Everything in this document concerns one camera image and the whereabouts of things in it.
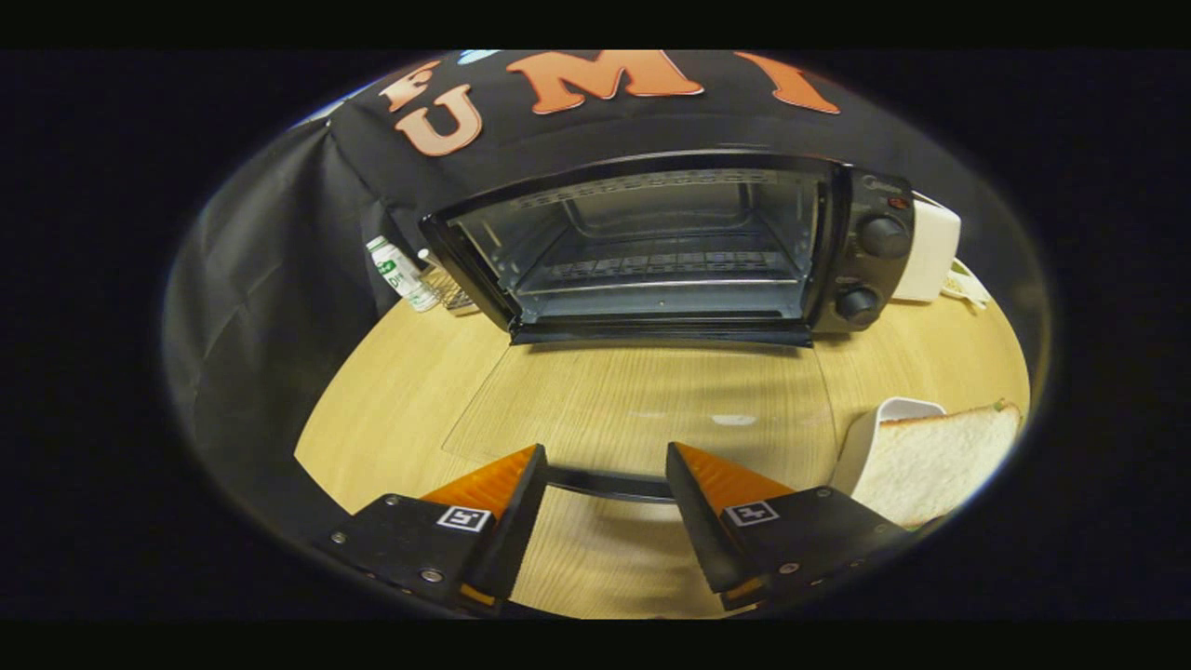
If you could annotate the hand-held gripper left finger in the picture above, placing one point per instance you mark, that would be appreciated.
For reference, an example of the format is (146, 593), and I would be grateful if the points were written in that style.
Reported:
(516, 530)

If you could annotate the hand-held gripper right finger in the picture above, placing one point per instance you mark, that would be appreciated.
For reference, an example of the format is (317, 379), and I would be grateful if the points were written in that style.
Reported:
(698, 530)

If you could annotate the white bottle with green label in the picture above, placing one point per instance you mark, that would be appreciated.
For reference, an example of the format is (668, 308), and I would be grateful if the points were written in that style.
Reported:
(398, 270)

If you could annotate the black toaster oven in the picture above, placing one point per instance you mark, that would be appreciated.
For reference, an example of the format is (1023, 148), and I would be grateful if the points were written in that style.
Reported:
(865, 242)

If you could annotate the white ridged dish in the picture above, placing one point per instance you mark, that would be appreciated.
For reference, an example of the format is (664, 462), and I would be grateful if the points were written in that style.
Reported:
(861, 442)

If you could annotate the sandwich with green lettuce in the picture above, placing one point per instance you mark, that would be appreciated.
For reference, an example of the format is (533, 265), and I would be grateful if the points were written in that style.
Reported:
(940, 461)

